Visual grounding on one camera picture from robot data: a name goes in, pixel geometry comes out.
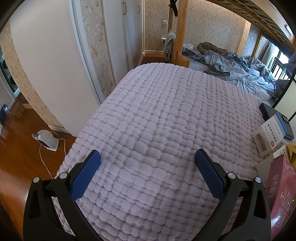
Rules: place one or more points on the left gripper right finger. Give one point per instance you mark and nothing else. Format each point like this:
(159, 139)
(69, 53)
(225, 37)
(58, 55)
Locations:
(243, 210)

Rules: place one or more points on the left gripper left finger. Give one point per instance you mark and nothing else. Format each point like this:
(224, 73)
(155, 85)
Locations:
(41, 221)

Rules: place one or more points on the pink medicine box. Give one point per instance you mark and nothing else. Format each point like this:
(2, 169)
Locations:
(280, 191)

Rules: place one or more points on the white barcode medicine box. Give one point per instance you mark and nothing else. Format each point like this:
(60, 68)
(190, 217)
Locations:
(269, 134)

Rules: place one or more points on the white floor fan device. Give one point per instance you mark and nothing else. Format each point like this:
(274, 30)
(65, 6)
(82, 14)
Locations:
(46, 139)

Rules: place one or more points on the lavender quilted blanket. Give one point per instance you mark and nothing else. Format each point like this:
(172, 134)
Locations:
(147, 131)

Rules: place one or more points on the shoji sliding screen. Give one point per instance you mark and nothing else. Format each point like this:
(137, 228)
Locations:
(285, 104)

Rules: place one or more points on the rumpled blue grey bedding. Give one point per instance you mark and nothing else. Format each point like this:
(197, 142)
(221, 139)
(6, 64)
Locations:
(247, 73)

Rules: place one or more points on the white wardrobe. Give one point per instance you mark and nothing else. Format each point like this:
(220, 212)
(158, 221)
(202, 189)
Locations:
(124, 24)

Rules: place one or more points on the wooden bunk bed post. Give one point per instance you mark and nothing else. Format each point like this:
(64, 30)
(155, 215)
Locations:
(179, 10)

